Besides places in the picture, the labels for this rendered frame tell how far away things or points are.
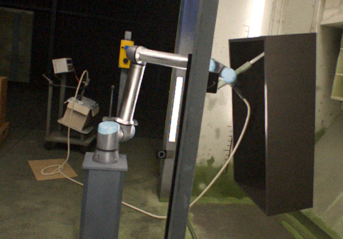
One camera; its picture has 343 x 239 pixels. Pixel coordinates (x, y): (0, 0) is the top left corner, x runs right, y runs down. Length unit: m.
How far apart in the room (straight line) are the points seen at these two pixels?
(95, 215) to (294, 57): 1.70
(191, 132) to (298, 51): 1.25
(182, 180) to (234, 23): 2.26
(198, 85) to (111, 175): 1.39
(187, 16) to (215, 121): 1.04
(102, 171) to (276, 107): 1.23
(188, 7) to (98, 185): 1.75
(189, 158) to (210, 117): 2.08
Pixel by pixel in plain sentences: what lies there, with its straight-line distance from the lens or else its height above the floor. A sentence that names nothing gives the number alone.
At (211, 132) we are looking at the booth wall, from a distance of 3.08.
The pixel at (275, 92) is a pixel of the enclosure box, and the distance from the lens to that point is 2.00.
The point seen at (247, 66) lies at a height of 1.44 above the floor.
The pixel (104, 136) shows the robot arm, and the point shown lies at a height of 0.84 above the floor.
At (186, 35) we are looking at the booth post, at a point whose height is 1.66.
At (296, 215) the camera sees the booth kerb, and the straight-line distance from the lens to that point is 3.32.
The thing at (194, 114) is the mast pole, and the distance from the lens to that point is 0.94.
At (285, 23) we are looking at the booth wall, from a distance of 3.30.
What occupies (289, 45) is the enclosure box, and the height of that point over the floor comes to 1.60.
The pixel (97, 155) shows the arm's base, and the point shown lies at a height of 0.69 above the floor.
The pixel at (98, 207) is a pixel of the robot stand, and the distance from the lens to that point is 2.30.
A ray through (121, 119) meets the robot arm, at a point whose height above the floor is 0.93.
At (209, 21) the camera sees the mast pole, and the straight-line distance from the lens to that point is 0.94.
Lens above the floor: 1.40
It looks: 8 degrees down
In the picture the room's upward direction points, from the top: 7 degrees clockwise
